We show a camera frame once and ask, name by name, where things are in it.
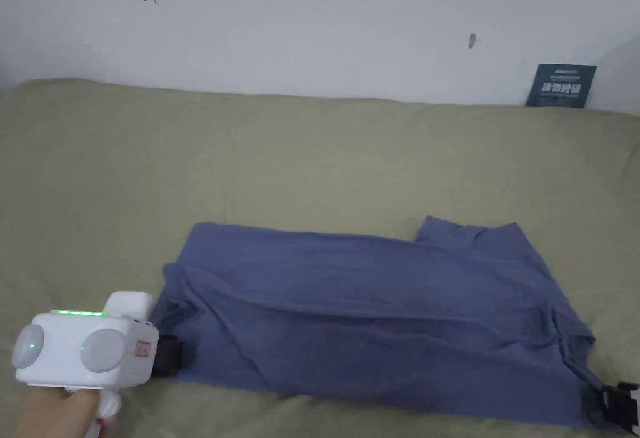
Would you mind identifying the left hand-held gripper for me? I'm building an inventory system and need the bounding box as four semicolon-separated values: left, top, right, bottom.
12;291;184;420

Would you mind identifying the dark blue shirt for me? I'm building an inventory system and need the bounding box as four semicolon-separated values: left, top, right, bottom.
149;215;609;430

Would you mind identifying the person's left hand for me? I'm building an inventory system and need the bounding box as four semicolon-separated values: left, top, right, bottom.
9;387;121;438

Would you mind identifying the bed with pale green sheet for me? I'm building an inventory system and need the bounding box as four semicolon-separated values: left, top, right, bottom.
0;77;640;438

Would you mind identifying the dark teal card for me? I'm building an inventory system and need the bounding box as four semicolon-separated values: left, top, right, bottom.
525;63;598;109

